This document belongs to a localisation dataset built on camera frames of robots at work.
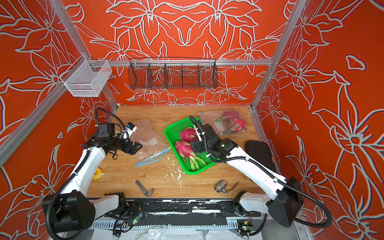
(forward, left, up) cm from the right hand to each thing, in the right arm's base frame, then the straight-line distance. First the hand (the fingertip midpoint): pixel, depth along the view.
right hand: (200, 136), depth 78 cm
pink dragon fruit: (+8, +6, -10) cm, 14 cm away
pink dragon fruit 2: (-2, +9, -11) cm, 15 cm away
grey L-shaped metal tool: (-24, +28, -19) cm, 42 cm away
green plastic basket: (+14, +18, -15) cm, 27 cm away
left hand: (0, +38, -5) cm, 38 cm away
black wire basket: (+43, +18, +11) cm, 48 cm away
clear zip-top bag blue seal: (-5, +27, -16) cm, 32 cm away
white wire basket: (+34, +72, +13) cm, 80 cm away
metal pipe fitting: (-20, -11, -15) cm, 28 cm away
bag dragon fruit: (+27, -21, -13) cm, 37 cm away
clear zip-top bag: (+25, -19, -18) cm, 36 cm away
